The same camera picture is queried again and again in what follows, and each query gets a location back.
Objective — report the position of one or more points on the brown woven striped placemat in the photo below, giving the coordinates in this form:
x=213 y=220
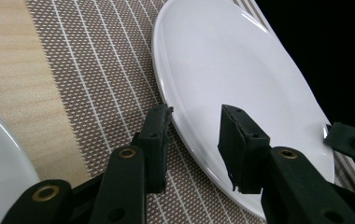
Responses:
x=104 y=77

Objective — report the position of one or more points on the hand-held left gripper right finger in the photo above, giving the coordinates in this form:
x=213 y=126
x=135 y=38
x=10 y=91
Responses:
x=244 y=155

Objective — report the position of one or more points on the white plate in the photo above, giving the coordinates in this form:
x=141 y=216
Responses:
x=228 y=68
x=1 y=161

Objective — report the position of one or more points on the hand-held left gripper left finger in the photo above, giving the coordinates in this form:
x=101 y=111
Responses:
x=154 y=155

